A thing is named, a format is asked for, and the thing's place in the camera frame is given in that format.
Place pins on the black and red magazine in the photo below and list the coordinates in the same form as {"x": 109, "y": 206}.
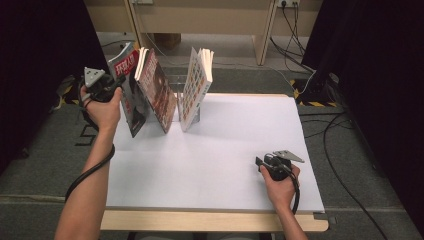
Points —
{"x": 133, "y": 100}

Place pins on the grey table bracket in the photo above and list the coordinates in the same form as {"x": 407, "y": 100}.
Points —
{"x": 325, "y": 218}

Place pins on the pale cloth strip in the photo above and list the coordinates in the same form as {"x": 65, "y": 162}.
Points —
{"x": 65, "y": 87}

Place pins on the black stand base striped tape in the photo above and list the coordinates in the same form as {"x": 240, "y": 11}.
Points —
{"x": 313, "y": 90}
{"x": 75, "y": 91}

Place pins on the person's left hand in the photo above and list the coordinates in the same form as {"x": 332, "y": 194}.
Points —
{"x": 105, "y": 115}

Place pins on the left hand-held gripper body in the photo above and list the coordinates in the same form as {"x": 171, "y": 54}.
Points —
{"x": 101, "y": 91}

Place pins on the beige desk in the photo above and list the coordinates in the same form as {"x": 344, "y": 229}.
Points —
{"x": 206, "y": 16}

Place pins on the person's right hand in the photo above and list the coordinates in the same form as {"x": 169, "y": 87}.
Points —
{"x": 283, "y": 195}

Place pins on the white wall socket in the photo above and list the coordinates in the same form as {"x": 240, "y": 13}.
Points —
{"x": 288, "y": 3}

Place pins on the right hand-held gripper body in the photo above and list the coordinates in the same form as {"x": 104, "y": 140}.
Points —
{"x": 280, "y": 170}

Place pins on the white table cover sheet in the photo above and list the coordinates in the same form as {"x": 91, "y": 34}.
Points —
{"x": 233, "y": 133}

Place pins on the clear acrylic book rack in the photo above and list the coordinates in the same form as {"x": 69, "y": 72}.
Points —
{"x": 178, "y": 81}

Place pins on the wooden table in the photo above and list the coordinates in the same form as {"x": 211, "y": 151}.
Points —
{"x": 226, "y": 222}

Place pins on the magazine with purple back cover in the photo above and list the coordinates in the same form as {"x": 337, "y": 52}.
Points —
{"x": 160, "y": 93}

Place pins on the black curtain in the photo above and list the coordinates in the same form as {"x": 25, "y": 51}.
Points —
{"x": 33, "y": 66}
{"x": 383, "y": 83}

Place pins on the white book with picture grid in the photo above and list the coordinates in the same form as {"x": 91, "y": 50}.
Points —
{"x": 195, "y": 86}

